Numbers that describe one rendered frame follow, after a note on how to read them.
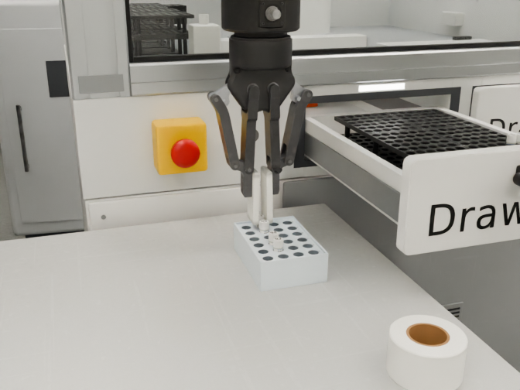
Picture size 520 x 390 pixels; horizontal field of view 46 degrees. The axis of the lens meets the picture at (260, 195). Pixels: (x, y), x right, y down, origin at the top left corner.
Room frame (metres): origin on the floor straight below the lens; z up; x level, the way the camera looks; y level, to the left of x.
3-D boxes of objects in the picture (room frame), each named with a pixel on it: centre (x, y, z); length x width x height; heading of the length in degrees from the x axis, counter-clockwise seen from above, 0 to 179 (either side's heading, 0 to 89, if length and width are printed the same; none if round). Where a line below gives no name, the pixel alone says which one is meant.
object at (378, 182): (0.86, -0.23, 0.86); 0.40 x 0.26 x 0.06; 18
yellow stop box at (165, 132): (0.85, 0.11, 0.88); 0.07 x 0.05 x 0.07; 108
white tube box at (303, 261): (0.70, -0.02, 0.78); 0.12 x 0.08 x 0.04; 17
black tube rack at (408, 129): (0.85, -0.23, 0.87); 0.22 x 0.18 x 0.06; 18
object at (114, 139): (1.44, -0.09, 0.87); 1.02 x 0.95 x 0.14; 108
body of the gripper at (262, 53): (0.75, 0.00, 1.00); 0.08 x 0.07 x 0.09; 106
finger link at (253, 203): (0.74, 0.01, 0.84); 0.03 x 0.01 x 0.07; 16
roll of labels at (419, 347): (0.48, -0.15, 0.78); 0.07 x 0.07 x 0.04
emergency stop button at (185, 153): (0.82, 0.10, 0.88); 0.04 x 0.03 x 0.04; 108
